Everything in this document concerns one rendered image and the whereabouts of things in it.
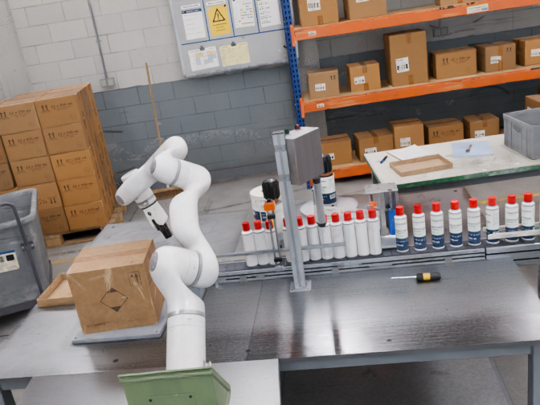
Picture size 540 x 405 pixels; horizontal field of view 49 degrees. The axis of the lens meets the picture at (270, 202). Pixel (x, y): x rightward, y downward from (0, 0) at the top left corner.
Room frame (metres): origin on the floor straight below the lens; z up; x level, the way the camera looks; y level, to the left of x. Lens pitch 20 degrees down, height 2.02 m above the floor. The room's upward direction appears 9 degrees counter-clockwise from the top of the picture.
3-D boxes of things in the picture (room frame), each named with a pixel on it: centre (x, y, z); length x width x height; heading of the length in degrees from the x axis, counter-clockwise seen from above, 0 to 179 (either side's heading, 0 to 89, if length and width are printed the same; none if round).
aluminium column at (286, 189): (2.23, -0.07, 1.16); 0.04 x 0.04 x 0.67; 82
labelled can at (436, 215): (2.29, -0.68, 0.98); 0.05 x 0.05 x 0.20
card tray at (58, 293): (2.52, 0.94, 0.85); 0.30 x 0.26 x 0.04; 82
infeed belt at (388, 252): (2.38, -0.05, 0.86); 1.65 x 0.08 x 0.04; 82
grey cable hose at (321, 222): (2.26, -0.20, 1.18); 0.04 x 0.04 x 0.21
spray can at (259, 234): (2.40, 0.07, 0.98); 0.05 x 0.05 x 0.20
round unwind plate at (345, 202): (2.95, -0.31, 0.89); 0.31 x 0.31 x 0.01
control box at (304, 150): (2.28, -0.15, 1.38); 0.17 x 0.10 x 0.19; 137
